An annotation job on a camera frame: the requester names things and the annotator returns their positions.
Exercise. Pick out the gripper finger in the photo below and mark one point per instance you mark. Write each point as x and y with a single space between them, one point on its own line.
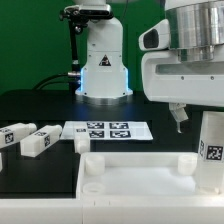
180 116

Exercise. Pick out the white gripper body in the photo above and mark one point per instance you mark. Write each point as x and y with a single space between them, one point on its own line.
166 79

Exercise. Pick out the white square desk top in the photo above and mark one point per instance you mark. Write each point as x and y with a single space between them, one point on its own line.
140 175

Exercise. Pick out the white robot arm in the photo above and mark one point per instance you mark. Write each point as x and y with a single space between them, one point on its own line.
183 60

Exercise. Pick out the white marker base sheet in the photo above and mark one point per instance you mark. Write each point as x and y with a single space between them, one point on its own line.
108 130

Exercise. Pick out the white front fence bar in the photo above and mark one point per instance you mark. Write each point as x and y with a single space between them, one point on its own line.
70 211

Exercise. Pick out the white left fence piece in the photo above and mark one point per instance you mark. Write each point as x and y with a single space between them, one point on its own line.
1 163

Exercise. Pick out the black camera on stand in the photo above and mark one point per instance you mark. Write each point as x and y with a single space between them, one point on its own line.
78 16

